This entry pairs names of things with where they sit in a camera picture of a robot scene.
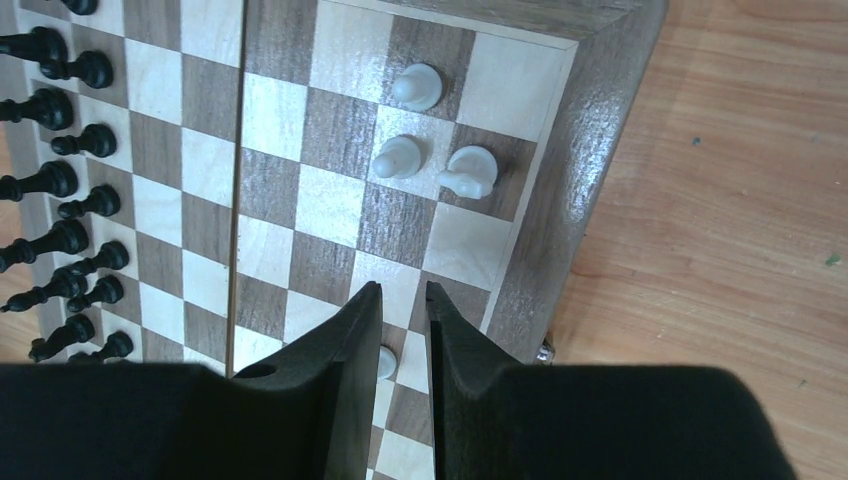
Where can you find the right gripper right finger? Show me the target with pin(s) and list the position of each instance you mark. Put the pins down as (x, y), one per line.
(474, 432)

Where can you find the wooden chess board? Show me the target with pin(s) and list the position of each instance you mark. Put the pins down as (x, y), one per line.
(246, 131)

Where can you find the black chess pieces row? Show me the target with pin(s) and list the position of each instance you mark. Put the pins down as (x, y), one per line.
(52, 109)

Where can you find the white knight chess piece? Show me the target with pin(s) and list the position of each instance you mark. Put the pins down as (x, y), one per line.
(471, 172)

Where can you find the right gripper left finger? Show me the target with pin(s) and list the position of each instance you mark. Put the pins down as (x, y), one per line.
(309, 411)

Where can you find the white pawn chess piece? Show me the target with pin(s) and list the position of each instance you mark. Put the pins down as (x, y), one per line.
(418, 88)
(387, 363)
(400, 157)

